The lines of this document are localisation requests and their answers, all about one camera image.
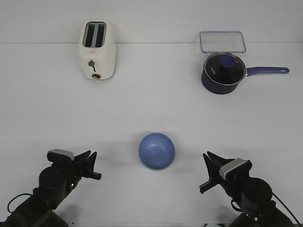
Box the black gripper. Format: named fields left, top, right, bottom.
left=199, top=151, right=237, bottom=196
left=70, top=150, right=102, bottom=187

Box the blue plastic bowl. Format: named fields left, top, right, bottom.
left=138, top=132, right=176, bottom=171

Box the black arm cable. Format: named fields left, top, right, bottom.
left=7, top=193, right=33, bottom=213

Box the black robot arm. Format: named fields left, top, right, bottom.
left=0, top=148, right=102, bottom=227
left=88, top=152, right=292, bottom=227

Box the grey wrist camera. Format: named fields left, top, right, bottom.
left=47, top=148, right=74, bottom=162
left=219, top=158, right=252, bottom=180

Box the cream two-slot toaster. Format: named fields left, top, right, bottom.
left=78, top=18, right=116, bottom=80

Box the dark blue saucepan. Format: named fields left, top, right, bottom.
left=201, top=67, right=290, bottom=95

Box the glass saucepan lid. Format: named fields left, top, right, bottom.
left=204, top=52, right=246, bottom=86

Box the black cable loop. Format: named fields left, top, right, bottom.
left=231, top=192, right=299, bottom=224

